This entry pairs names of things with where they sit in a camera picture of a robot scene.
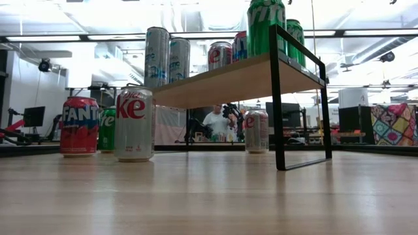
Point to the silver Diet Coke can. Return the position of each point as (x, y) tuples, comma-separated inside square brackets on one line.
[(258, 130), (134, 130), (219, 55)]

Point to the white Celsius slim can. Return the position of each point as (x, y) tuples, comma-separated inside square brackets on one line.
[(180, 58)]

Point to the red Fanta can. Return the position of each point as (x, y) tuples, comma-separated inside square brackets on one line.
[(79, 130), (240, 47)]

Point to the slim can black lid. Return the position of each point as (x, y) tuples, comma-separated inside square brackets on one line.
[(156, 58)]

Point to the green Sprite can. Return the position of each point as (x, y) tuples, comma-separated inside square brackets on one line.
[(294, 31), (107, 134), (258, 32)]

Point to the black background robot arm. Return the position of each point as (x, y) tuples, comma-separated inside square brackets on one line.
[(233, 112), (196, 129)]

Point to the person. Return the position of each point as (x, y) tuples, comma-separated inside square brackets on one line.
[(215, 124)]

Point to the black hanging cloth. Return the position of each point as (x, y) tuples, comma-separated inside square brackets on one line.
[(196, 112)]

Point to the white curtain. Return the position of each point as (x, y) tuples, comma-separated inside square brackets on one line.
[(166, 125)]

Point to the black computer monitor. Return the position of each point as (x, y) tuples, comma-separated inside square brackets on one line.
[(287, 114)]

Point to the black background cabinet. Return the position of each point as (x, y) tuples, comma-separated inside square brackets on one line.
[(351, 120)]

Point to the white round container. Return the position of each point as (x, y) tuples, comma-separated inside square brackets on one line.
[(353, 97)]

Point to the black ceiling spotlight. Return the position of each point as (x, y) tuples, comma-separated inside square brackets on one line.
[(387, 56), (44, 65)]

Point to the small black monitor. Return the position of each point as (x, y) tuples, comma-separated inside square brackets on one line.
[(34, 116)]

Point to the colourful patchwork quilt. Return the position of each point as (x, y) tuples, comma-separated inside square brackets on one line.
[(395, 124)]

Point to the red machine part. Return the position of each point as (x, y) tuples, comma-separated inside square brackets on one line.
[(13, 125)]

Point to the wooden shelf black metal frame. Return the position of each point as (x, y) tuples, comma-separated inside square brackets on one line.
[(248, 81)]

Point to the long ceiling light rail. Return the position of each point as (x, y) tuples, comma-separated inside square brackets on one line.
[(339, 33)]

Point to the grey ceiling duct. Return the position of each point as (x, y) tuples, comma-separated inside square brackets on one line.
[(375, 49)]

